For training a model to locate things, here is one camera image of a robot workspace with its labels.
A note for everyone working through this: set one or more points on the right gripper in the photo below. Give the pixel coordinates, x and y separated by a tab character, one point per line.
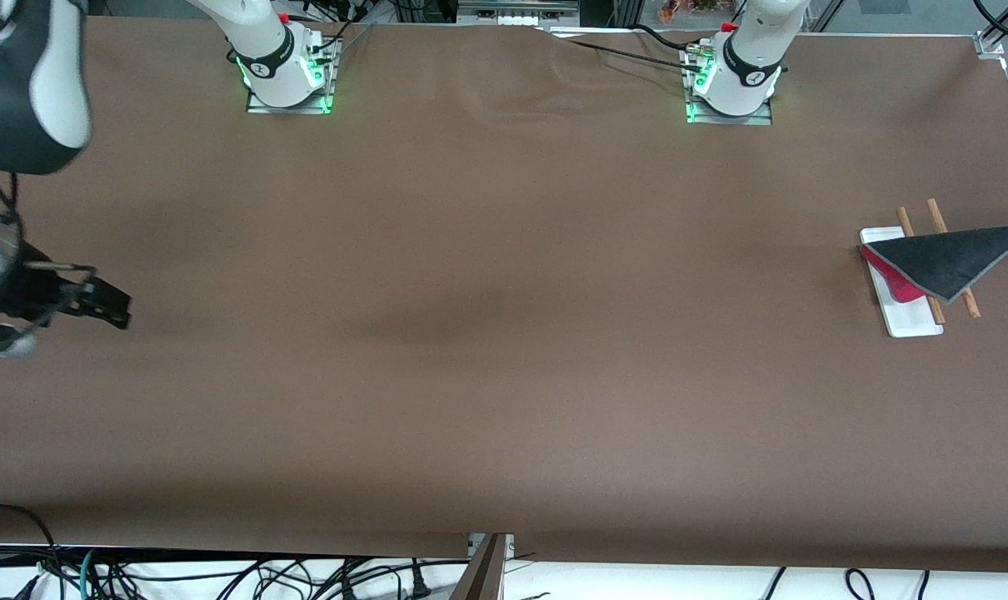
27	290

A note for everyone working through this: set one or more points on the grey and red towel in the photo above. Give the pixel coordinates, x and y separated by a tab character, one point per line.
954	258

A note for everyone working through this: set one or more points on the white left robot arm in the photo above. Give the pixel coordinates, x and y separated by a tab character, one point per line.
746	67

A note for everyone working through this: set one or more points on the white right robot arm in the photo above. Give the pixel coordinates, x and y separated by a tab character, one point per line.
54	83

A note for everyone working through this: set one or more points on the white rack base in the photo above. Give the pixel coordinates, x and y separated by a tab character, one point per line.
912	321

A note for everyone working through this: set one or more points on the grey power strip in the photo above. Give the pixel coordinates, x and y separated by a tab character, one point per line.
516	18

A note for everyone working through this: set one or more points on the aluminium frame corner bracket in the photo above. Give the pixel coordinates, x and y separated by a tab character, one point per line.
991	46

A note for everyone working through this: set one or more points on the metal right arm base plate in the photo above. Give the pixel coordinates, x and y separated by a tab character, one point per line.
287	107

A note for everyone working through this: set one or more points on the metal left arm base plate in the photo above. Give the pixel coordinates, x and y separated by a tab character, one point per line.
729	118

